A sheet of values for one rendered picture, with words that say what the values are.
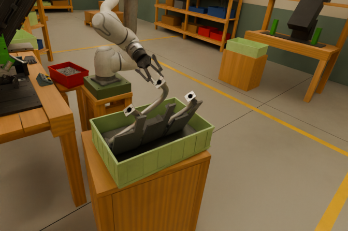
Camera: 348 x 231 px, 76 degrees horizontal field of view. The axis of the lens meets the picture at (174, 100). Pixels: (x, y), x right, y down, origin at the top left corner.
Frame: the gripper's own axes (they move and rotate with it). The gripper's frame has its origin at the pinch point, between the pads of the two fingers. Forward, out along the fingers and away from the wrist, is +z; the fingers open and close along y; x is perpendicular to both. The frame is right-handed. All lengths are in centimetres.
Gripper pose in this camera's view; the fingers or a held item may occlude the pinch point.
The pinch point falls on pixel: (158, 80)
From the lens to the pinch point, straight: 110.8
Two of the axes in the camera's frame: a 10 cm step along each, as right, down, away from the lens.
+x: 3.3, 2.9, 9.0
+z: 5.5, 7.2, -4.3
